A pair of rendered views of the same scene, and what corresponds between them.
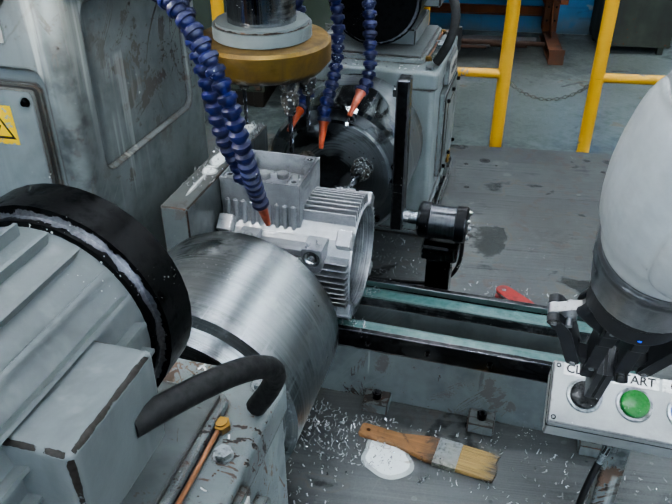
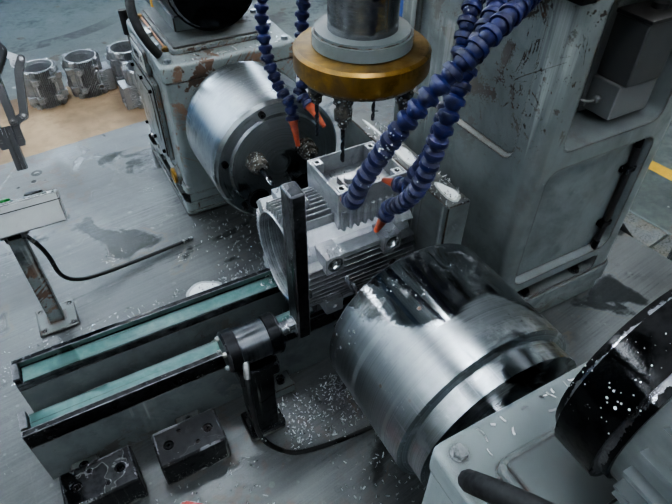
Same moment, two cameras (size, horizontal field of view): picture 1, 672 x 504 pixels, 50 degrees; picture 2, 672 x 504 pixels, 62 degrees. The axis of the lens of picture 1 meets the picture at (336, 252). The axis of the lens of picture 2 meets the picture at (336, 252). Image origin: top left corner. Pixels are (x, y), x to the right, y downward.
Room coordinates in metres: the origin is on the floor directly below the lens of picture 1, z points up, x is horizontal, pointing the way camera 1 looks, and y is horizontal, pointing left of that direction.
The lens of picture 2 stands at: (1.43, -0.43, 1.63)
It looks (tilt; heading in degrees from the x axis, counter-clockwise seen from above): 43 degrees down; 135
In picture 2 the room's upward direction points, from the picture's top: 1 degrees clockwise
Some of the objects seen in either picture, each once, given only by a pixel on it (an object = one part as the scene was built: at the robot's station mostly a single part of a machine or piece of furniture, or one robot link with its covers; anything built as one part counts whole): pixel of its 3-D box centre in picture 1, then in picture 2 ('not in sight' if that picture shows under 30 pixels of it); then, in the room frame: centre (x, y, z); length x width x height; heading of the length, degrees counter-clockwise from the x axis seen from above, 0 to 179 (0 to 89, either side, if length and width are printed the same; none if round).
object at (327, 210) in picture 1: (299, 246); (333, 238); (0.94, 0.06, 1.01); 0.20 x 0.19 x 0.19; 74
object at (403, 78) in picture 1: (401, 156); (296, 268); (1.04, -0.10, 1.12); 0.04 x 0.03 x 0.26; 74
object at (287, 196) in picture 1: (271, 188); (355, 185); (0.95, 0.10, 1.11); 0.12 x 0.11 x 0.07; 74
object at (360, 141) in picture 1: (353, 145); (460, 378); (1.26, -0.03, 1.04); 0.41 x 0.25 x 0.25; 164
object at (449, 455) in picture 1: (426, 448); not in sight; (0.73, -0.13, 0.80); 0.21 x 0.05 x 0.01; 68
